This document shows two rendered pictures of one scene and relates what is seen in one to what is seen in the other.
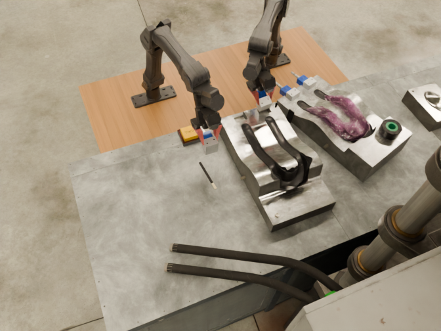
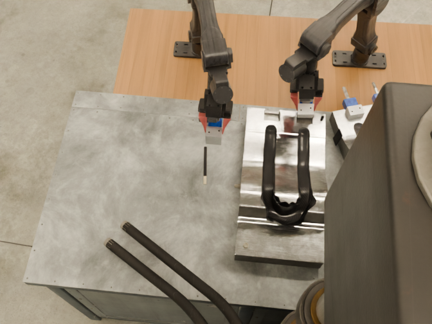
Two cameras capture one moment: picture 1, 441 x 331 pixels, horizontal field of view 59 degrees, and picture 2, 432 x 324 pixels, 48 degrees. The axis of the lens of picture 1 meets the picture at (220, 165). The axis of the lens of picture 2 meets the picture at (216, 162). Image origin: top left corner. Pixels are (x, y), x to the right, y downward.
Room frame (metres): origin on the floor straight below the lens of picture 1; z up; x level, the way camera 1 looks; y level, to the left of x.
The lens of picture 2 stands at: (0.22, -0.36, 2.26)
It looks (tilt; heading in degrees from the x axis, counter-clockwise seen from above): 63 degrees down; 31
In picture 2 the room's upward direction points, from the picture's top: straight up
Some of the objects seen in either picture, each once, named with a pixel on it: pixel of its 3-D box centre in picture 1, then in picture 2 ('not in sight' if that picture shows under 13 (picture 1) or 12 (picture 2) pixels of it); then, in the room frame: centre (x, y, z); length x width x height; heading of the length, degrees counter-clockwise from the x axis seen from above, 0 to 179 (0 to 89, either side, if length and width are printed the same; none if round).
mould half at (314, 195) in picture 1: (274, 159); (282, 180); (0.89, -0.21, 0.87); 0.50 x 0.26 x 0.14; 25
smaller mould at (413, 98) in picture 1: (431, 106); not in sight; (1.25, -0.93, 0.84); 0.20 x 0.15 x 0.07; 25
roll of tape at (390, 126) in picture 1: (390, 129); not in sight; (1.02, -0.66, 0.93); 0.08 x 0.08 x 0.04
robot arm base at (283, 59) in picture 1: (271, 57); (361, 53); (1.51, -0.22, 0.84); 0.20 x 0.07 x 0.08; 117
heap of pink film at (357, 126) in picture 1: (340, 113); not in sight; (1.11, -0.49, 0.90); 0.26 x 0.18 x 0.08; 42
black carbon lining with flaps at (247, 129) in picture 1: (276, 147); (288, 170); (0.90, -0.21, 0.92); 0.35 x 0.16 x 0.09; 25
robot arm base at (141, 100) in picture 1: (153, 90); (199, 44); (1.24, 0.32, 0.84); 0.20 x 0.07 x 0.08; 117
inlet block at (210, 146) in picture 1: (205, 136); (215, 122); (0.93, 0.06, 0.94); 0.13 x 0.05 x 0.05; 25
